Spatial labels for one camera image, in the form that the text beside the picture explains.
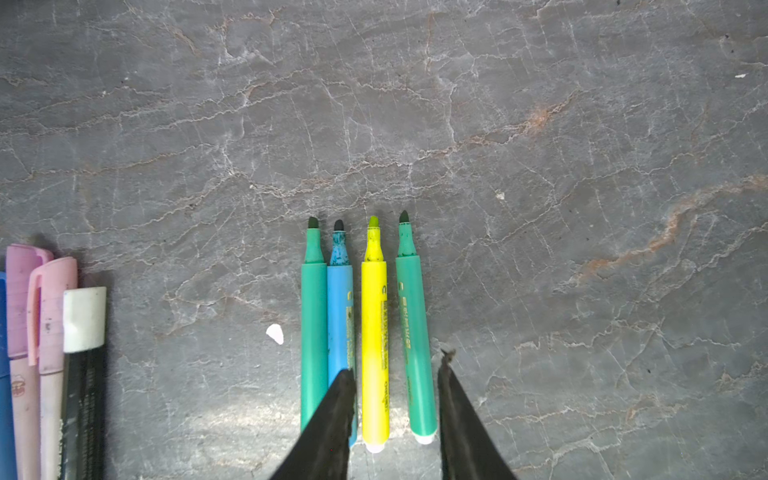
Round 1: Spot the blue marker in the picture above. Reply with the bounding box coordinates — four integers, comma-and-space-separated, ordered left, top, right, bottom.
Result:
326, 218, 359, 448

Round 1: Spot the blue pen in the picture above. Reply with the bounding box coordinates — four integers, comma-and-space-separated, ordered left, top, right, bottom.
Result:
0, 272, 17, 480

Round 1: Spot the white paper scrap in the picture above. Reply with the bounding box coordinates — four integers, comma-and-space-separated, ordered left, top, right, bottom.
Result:
266, 323, 284, 345

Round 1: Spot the purple pink pen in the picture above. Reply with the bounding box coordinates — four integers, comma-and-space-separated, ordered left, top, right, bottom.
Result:
5, 244, 53, 479

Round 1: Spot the dark green marker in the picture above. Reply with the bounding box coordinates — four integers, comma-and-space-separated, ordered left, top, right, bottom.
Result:
301, 217, 328, 431

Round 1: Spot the light green marker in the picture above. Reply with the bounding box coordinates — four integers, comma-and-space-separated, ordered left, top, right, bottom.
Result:
395, 210, 438, 445

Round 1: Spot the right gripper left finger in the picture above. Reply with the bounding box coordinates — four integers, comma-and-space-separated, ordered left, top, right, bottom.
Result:
271, 369, 356, 480

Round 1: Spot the black white pen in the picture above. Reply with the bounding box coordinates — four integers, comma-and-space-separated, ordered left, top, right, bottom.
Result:
58, 286, 107, 479

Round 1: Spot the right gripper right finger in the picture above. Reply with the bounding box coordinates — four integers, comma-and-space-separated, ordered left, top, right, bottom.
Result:
437, 350, 517, 480

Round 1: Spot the yellow marker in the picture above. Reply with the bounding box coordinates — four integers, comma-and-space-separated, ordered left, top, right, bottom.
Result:
361, 216, 390, 454

